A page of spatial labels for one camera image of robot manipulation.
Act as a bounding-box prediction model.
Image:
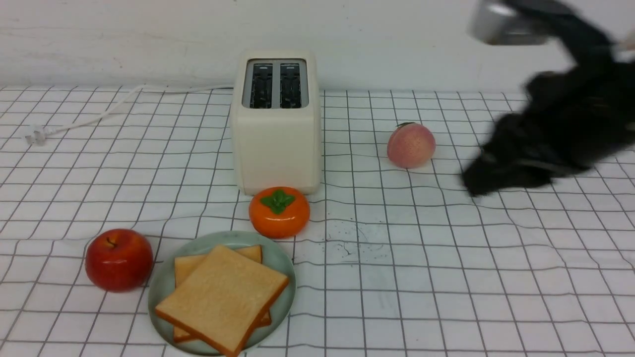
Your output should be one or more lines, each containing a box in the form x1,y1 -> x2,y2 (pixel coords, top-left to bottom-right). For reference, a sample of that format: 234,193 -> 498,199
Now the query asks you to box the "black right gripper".
460,69 -> 626,197

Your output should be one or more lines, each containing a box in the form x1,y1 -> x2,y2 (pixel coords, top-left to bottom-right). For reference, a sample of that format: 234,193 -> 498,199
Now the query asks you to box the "toast slice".
173,244 -> 272,344
155,244 -> 290,357

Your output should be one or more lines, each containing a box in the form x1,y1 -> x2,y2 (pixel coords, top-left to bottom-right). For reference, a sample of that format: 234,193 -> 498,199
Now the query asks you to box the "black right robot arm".
461,62 -> 634,197

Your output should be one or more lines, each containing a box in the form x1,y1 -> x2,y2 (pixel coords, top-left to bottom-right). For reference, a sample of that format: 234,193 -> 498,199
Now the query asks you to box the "cream white toaster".
229,50 -> 323,196

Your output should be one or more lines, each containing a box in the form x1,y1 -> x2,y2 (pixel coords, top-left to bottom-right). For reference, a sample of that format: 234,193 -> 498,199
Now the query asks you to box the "pink peach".
387,122 -> 436,169

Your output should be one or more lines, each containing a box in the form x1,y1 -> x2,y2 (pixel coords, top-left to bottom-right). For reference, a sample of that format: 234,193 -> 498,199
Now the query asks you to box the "white grid tablecloth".
0,86 -> 635,357

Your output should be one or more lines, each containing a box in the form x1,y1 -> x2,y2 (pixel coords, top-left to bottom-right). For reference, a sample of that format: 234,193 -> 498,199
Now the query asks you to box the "orange persimmon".
248,186 -> 311,239

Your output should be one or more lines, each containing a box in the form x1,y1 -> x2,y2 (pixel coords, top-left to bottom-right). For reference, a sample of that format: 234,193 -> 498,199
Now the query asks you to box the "light green plate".
147,231 -> 298,357

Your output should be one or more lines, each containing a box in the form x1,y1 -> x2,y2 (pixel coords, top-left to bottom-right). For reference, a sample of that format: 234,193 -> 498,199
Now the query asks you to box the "red apple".
85,229 -> 154,293

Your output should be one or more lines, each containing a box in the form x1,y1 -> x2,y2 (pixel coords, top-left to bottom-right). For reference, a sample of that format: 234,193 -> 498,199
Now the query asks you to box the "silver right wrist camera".
468,0 -> 549,47

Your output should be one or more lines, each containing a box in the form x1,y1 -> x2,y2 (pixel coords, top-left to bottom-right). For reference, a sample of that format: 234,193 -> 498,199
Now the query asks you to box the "black camera cable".
501,0 -> 626,75

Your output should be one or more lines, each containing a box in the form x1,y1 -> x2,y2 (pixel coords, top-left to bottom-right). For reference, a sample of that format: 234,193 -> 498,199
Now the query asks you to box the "white power cord with plug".
25,85 -> 234,146

